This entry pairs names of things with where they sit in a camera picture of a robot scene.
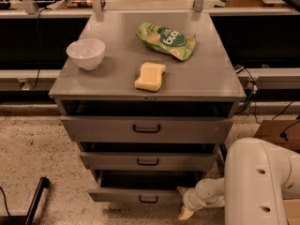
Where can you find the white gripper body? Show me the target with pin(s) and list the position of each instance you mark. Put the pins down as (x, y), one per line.
(189, 198)

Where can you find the grey bottom drawer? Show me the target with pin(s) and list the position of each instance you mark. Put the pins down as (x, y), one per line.
(142, 186)

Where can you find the grey drawer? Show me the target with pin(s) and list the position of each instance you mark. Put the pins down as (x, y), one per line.
(126, 129)
(147, 161)
(142, 186)

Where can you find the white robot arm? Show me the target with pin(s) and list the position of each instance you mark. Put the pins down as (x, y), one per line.
(258, 178)

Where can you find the grey middle drawer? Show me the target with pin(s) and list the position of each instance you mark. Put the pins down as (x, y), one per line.
(147, 161)

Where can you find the grey metal drawer cabinet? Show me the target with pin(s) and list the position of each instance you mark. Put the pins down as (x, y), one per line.
(205, 86)

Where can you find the grey top drawer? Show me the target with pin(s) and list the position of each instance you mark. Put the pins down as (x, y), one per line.
(126, 129)

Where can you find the black bar on floor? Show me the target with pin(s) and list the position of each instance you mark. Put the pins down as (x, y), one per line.
(223, 150)

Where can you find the cardboard box with junk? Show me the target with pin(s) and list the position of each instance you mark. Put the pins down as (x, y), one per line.
(286, 133)

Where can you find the yellow sponge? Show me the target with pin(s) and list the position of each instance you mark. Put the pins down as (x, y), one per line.
(150, 78)

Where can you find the green snack bag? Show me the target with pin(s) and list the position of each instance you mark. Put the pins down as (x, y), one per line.
(167, 40)

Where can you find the black chair leg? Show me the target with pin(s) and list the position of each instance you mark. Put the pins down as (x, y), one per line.
(28, 218)

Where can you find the white bowl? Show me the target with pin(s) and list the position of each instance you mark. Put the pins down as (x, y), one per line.
(86, 53)

